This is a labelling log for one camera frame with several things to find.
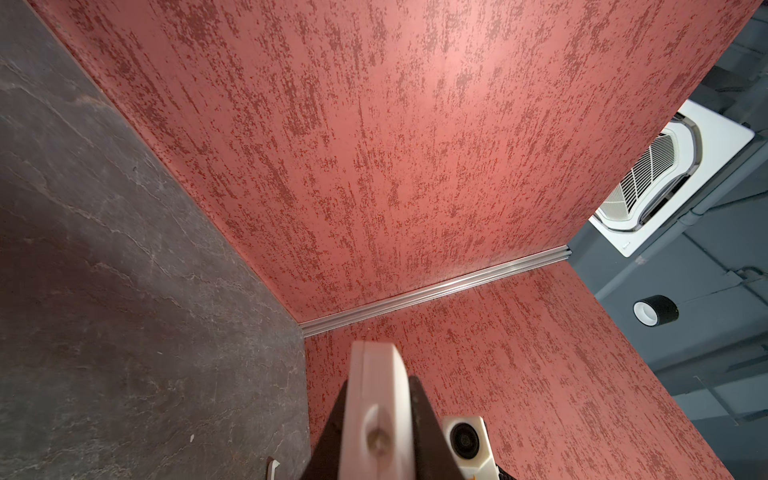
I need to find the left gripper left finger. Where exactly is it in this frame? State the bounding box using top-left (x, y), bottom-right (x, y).
top-left (300, 381), bottom-right (348, 480)

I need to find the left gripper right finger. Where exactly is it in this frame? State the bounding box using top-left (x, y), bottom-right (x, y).
top-left (408, 376), bottom-right (464, 480)

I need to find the white remote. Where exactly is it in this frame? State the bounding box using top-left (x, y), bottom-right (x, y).
top-left (338, 341), bottom-right (416, 480)

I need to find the white battery cover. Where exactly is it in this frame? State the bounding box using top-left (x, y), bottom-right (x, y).
top-left (266, 458), bottom-right (280, 480)

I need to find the black ceiling spotlight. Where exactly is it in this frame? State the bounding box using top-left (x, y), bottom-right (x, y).
top-left (632, 295), bottom-right (680, 327)

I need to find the white ceiling air conditioner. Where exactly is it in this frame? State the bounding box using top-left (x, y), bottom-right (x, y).
top-left (590, 100), bottom-right (755, 258)

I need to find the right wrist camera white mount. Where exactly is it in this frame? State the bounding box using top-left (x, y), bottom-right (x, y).
top-left (441, 416), bottom-right (499, 480)

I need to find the right aluminium corner post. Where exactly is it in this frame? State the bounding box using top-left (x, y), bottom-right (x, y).
top-left (300, 245), bottom-right (572, 339)

